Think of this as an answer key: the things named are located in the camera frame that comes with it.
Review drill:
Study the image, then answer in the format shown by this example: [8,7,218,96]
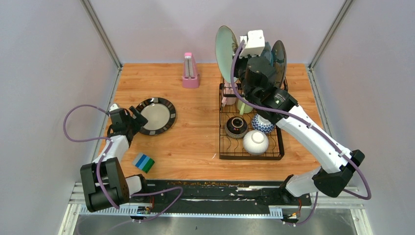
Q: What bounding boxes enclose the teal plate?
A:
[261,42,273,65]

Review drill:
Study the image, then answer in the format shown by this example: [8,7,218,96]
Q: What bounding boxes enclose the black wire dish rack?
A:
[218,78,285,161]

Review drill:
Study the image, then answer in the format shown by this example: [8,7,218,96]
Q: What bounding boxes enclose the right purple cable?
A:
[230,39,372,227]

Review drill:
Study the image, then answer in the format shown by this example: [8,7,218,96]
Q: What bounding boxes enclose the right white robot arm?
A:
[230,55,371,205]

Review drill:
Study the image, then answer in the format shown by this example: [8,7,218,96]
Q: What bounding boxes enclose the green handled cream mug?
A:
[236,99,253,115]

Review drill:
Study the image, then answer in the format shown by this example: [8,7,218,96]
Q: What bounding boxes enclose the dark blue floral plate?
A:
[271,40,287,88]

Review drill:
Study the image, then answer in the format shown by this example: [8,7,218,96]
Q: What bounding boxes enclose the pink metronome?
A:
[182,52,200,89]

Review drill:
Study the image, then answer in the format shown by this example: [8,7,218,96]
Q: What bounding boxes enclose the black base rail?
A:
[130,179,312,214]

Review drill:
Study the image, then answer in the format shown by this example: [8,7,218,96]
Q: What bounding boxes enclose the white patterned bowl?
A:
[243,130,269,156]

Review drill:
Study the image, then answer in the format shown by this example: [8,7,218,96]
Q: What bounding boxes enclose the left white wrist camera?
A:
[108,103,120,113]

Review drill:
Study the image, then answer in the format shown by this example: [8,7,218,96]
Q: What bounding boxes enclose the blue green striped block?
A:
[132,153,155,173]

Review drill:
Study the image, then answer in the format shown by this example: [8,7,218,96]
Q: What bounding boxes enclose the black gold patterned bowl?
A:
[225,116,248,139]

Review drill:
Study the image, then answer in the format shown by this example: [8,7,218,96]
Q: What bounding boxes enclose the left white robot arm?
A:
[80,104,150,212]

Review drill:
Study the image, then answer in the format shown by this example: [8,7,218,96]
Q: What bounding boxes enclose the red patterned bowl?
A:
[251,114,275,134]

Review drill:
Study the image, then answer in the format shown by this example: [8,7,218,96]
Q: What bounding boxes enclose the black bottom plate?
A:
[136,97,177,136]

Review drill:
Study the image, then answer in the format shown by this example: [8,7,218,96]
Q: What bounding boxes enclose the pink mug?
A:
[221,81,237,107]

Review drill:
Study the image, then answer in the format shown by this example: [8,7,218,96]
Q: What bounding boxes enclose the pale green flower plate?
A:
[215,25,238,83]

